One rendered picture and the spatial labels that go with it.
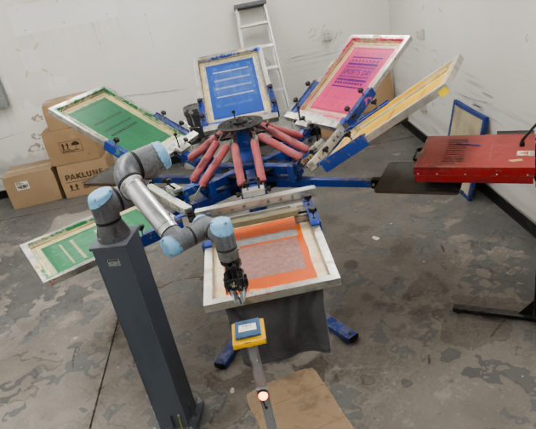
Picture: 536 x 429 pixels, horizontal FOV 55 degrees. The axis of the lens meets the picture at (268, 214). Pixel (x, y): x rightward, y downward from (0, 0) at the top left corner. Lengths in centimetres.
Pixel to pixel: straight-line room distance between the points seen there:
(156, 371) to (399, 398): 130
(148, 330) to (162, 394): 43
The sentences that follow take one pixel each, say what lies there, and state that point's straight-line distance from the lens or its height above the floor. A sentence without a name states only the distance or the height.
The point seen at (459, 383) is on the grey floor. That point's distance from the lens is 314.
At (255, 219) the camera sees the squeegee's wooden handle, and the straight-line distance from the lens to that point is 263.
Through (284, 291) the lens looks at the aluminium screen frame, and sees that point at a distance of 219.
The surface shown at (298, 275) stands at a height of 96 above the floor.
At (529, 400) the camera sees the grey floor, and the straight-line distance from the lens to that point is 311.
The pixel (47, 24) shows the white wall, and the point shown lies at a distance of 683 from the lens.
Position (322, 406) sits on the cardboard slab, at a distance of 302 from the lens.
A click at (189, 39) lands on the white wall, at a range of 658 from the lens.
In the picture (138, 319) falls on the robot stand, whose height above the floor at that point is 78.
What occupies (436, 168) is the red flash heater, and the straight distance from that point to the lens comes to 284.
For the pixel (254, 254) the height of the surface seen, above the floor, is 96.
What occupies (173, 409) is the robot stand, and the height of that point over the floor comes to 16.
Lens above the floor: 224
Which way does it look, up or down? 26 degrees down
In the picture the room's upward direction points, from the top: 11 degrees counter-clockwise
